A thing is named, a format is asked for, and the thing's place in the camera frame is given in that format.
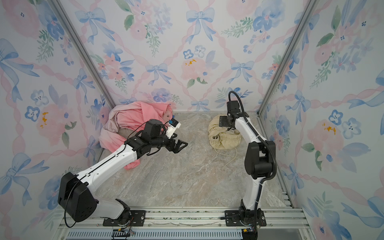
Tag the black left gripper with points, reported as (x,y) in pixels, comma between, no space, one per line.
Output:
(177,148)

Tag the beige cloth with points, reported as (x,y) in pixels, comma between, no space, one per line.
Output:
(220,138)

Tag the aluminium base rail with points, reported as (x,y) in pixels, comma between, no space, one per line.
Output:
(193,224)

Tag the aluminium corner post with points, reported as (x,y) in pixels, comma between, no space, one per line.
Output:
(63,17)
(291,47)

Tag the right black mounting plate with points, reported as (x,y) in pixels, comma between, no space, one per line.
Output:
(245,218)

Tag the right aluminium corner post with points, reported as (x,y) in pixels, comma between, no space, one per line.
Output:
(291,47)

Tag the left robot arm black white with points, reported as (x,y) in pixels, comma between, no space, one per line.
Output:
(76,195)

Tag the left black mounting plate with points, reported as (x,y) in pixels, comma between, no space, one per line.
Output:
(134,218)

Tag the black mounting plate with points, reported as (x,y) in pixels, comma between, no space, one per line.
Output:
(245,218)
(134,218)

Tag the left aluminium corner post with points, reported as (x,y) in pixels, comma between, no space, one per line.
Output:
(63,17)

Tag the pink cloth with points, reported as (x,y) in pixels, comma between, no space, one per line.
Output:
(132,117)

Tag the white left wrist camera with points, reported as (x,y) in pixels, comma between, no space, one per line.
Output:
(173,125)

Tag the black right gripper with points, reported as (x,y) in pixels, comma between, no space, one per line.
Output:
(222,121)

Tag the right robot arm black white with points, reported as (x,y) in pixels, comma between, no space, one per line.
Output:
(260,164)

